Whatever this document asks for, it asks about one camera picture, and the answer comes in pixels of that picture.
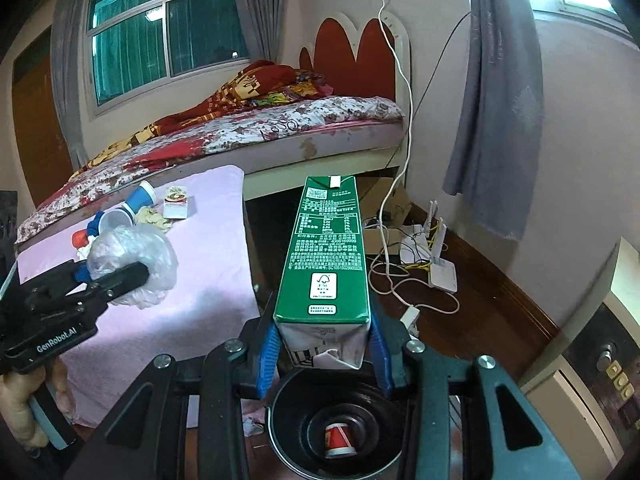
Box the clear plastic bag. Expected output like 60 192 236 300
86 225 179 308

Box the cardboard box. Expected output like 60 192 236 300
356 176 412 261

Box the white plastic cup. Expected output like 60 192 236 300
97 208 135 236

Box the grey curtain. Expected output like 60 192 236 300
442 0 546 242
237 0 286 66
51 0 90 171

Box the beige appliance with control panel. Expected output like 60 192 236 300
519 236 640 468

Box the black trash bin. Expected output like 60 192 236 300
267 360 416 480

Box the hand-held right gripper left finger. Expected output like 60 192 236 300
65 317 281 480

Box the large window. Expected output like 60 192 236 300
85 0 251 108

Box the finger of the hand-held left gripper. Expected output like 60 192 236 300
20 259 98 306
82 261 151 311

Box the crumpled yellowish tissue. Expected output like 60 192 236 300
135 206 172 233

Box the floral bedsheet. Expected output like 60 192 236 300
17 95 406 246

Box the pink table cloth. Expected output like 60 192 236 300
15 165 263 428

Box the red white paper cup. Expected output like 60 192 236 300
324 422 357 460

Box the black thin cable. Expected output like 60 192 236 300
414 10 472 108

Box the red patterned blanket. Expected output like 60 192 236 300
67 60 333 181

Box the green milk carton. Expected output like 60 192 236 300
272 175 374 371

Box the yellow network cable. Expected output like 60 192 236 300
404 252 437 273

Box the small white red carton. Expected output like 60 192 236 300
162 186 192 219

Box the white power strip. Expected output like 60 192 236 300
399 305 422 337

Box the brown table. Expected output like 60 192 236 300
242 191 275 320

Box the small white router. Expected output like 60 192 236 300
400 224 432 267

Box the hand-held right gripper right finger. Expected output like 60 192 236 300
367 305 581 480

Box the bed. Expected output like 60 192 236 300
15 11 413 251

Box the white router with antennas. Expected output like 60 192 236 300
426 200 459 294

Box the person's left hand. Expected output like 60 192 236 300
0 357 69 448

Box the white hanging cable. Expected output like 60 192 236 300
365 0 461 317

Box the brown wooden door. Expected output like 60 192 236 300
11 25 74 207

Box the red white headboard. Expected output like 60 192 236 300
299 11 413 111

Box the blue paper cup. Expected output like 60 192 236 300
125 181 156 216

